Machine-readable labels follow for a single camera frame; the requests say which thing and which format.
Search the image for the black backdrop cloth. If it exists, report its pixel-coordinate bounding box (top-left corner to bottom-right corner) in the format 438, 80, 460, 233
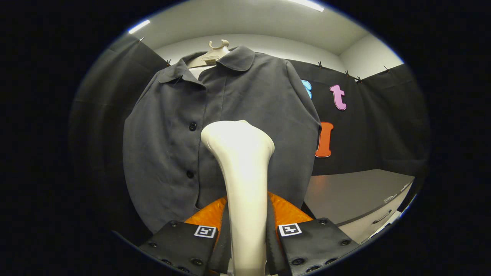
68, 34, 431, 246

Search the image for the grey cabinet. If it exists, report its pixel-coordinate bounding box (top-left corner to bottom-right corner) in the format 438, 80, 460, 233
303, 169, 416, 244

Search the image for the rectangular ceiling light panel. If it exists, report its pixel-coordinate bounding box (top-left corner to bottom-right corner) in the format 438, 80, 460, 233
287, 0, 325, 12

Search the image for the dark grey button shirt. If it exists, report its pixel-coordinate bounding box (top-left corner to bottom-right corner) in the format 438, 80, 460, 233
123, 46, 322, 234

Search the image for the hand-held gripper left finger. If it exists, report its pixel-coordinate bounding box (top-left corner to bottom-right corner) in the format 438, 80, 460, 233
139, 195, 233, 276

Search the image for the narrow ceiling light strip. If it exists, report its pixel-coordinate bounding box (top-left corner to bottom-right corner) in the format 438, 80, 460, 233
128, 20, 151, 35

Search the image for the white garment steamer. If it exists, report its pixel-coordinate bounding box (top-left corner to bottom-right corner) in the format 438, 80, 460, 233
200, 120, 275, 276

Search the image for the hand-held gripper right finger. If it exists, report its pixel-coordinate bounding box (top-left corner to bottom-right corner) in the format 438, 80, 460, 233
267, 192, 361, 276

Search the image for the cream clothes hanger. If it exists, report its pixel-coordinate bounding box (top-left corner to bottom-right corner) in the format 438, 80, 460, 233
187, 39, 231, 79

